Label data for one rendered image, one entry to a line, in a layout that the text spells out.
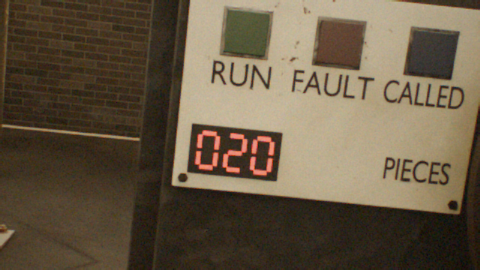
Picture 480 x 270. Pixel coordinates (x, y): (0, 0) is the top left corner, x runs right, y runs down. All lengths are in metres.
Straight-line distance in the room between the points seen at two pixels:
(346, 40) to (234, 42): 0.10
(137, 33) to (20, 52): 1.13
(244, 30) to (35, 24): 6.18
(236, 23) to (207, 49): 0.03
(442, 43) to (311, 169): 0.15
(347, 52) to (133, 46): 6.02
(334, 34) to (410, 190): 0.16
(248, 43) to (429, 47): 0.15
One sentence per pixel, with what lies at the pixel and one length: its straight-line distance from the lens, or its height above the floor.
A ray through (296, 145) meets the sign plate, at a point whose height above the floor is 1.11.
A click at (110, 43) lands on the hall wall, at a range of 6.59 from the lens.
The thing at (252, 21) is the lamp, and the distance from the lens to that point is 0.56.
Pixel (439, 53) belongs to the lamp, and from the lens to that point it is 0.59.
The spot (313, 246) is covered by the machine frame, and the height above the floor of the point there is 1.01.
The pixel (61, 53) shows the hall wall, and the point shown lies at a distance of 6.67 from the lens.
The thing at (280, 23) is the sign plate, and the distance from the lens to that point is 0.56.
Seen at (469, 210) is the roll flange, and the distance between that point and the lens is 0.56.
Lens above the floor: 1.20
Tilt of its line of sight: 9 degrees down
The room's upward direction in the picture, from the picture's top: 7 degrees clockwise
